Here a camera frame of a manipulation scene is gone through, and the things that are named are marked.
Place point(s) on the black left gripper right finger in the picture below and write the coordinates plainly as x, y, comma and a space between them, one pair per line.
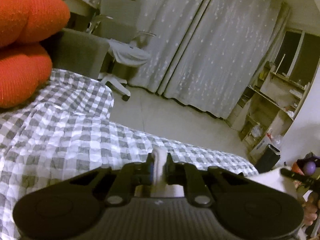
191, 179

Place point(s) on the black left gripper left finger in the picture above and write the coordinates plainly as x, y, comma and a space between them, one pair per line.
127, 179

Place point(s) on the black and white raglan shirt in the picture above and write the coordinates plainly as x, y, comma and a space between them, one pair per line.
160, 188

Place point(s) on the person right hand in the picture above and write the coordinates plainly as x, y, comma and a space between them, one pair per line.
311, 207

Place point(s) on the black floor bin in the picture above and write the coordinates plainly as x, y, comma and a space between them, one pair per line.
268, 159

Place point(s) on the white cardboard box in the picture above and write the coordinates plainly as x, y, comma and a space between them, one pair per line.
259, 149

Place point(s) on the grey checkered quilt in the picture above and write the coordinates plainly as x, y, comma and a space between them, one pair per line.
64, 130

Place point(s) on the wooden shelf unit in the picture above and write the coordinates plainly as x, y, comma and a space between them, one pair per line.
271, 102

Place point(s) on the dark grey sofa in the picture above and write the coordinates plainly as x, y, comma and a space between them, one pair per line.
79, 52

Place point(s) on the grey star curtain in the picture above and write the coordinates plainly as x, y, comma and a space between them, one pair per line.
204, 53

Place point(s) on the lower red puffy cushion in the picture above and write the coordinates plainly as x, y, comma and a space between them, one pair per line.
23, 69

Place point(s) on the red puffy cushion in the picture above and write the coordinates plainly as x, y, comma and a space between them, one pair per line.
23, 69
31, 21

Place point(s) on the grey office chair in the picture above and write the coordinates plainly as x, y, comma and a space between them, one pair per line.
117, 23

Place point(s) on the white desk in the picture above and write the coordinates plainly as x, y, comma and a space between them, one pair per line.
82, 12

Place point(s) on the upper red puffy cushion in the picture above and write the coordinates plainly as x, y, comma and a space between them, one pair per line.
31, 21

